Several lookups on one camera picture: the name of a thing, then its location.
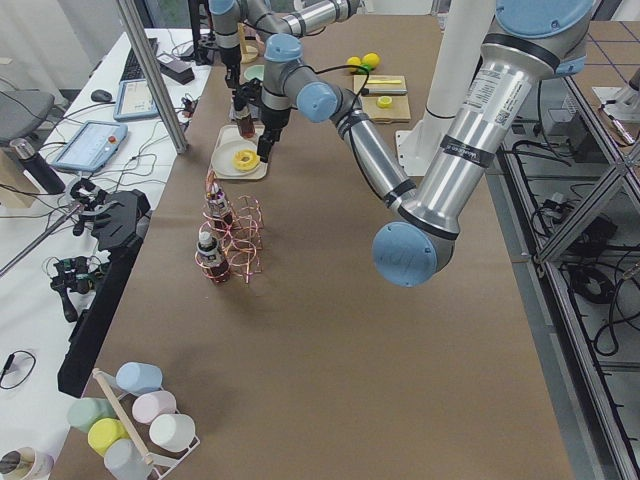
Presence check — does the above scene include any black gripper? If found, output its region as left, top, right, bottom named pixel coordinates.
left=232, top=79, right=263, bottom=108

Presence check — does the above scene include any tea bottle robot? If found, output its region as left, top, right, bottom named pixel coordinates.
left=233, top=92, right=255, bottom=139

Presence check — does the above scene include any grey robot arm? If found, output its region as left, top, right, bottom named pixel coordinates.
left=209, top=1, right=416, bottom=209
left=372, top=1, right=592, bottom=287

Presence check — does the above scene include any cream rabbit print tray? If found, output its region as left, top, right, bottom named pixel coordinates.
left=209, top=125, right=268, bottom=180

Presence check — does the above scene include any tea bottle far right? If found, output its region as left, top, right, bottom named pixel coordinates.
left=205, top=182, right=233, bottom=230

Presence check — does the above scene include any tea bottle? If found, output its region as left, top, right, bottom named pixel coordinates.
left=196, top=230, right=230, bottom=283
left=205, top=182, right=233, bottom=230

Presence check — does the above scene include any tea bottle far left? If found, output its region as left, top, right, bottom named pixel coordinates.
left=196, top=230, right=230, bottom=283

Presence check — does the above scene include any mint green bowl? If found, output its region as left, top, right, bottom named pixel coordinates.
left=243, top=65, right=264, bottom=82

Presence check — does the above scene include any wooden round stand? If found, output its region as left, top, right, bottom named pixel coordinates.
left=238, top=23, right=259, bottom=64

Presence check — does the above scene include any glazed donut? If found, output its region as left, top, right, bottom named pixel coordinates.
left=232, top=149, right=260, bottom=173

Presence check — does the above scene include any white round plate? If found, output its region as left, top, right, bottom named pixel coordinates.
left=211, top=139, right=259, bottom=178

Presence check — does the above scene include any blue teach pendant far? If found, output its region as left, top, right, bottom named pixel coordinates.
left=113, top=79, right=159, bottom=122

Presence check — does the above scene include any blue teach pendant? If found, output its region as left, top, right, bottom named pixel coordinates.
left=113, top=79, right=159, bottom=122
left=51, top=121, right=128, bottom=173

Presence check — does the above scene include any black keyboard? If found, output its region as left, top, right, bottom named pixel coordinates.
left=120, top=37, right=158, bottom=81

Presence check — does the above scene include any steel muddler black tip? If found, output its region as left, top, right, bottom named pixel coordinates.
left=362, top=88, right=408, bottom=96

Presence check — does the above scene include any yellow lemon lower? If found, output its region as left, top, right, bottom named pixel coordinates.
left=361, top=52, right=381, bottom=70

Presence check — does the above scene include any half lemon slice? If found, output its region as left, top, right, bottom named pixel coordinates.
left=376, top=96, right=393, bottom=109

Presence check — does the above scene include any black computer mouse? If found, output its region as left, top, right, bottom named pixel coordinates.
left=90, top=89, right=113, bottom=103

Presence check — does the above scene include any bamboo cutting board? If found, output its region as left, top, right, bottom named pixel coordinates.
left=352, top=75, right=411, bottom=123

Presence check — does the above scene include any blue teach pendant near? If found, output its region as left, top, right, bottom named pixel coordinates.
left=51, top=121, right=128, bottom=173

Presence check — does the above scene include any black thermos flask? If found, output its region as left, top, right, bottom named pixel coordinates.
left=9, top=138, right=66, bottom=195

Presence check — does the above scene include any blue plastic cup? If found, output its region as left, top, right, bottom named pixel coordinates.
left=116, top=362, right=163, bottom=396

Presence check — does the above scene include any pink plastic cup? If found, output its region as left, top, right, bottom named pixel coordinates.
left=132, top=390, right=177, bottom=424

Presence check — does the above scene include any white cup rack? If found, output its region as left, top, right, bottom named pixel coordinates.
left=92, top=368, right=201, bottom=479

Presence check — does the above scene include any white plastic cup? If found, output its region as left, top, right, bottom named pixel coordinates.
left=149, top=413, right=196, bottom=453

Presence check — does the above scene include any green plastic cup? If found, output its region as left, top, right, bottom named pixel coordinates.
left=67, top=397, right=117, bottom=433

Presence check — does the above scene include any yellow plastic cup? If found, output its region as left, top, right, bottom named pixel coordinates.
left=87, top=418, right=130, bottom=456

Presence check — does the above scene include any grey plastic cup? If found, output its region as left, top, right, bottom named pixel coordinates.
left=104, top=439, right=152, bottom=480

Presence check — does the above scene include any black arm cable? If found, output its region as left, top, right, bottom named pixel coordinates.
left=299, top=62, right=374, bottom=126

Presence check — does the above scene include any copper wire bottle rack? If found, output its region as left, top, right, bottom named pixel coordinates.
left=194, top=168, right=264, bottom=284

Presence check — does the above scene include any aluminium frame post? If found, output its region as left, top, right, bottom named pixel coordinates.
left=116, top=0, right=188, bottom=154

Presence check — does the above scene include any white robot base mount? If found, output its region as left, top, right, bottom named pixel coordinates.
left=396, top=1, right=496, bottom=176

